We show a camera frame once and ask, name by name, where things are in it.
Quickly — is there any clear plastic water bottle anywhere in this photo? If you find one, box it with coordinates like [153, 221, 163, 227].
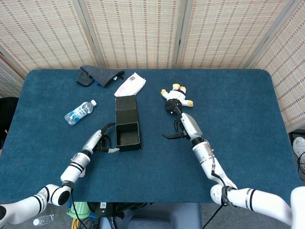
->
[64, 99, 97, 126]

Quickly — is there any black cardboard box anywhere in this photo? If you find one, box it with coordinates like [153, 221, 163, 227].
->
[115, 95, 143, 153]

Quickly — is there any grey folded cloth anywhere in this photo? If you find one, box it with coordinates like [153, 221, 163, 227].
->
[76, 65, 125, 88]

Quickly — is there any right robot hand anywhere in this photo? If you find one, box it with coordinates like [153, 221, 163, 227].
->
[162, 108, 203, 141]

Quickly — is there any black cable bundle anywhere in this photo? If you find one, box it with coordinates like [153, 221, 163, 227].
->
[114, 202, 153, 219]

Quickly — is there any crushed clear plastic bottle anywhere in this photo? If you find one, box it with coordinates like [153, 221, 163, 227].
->
[32, 214, 55, 227]

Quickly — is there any blue felt table cover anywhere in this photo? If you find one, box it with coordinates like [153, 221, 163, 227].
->
[0, 69, 304, 205]

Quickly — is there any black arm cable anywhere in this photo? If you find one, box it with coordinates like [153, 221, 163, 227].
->
[203, 163, 235, 229]
[69, 187, 86, 229]

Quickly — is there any green plastic cup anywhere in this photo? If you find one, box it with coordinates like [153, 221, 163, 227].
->
[68, 201, 92, 219]

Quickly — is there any person in black clothing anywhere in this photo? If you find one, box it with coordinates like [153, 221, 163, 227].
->
[0, 97, 19, 144]

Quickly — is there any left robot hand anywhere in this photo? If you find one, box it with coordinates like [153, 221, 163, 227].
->
[82, 122, 121, 155]

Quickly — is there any black and white plush doll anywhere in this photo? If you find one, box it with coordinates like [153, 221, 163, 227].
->
[161, 83, 194, 115]

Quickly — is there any woven bamboo screen panel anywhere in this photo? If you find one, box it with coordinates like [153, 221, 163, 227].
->
[247, 0, 305, 133]
[0, 46, 28, 100]
[176, 0, 296, 70]
[0, 0, 98, 72]
[78, 0, 186, 70]

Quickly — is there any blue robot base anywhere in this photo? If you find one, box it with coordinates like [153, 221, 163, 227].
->
[99, 202, 203, 229]

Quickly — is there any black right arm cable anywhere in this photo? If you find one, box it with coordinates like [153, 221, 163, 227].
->
[203, 163, 235, 229]

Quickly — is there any black box with white label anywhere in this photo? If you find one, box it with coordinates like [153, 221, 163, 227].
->
[91, 202, 115, 218]

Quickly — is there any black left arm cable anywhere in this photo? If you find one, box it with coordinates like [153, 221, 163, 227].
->
[69, 187, 86, 229]

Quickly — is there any white sneaker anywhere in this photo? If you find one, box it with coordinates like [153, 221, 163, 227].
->
[292, 136, 305, 165]

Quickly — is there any white wet wipes pack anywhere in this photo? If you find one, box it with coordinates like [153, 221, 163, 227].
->
[114, 72, 147, 97]

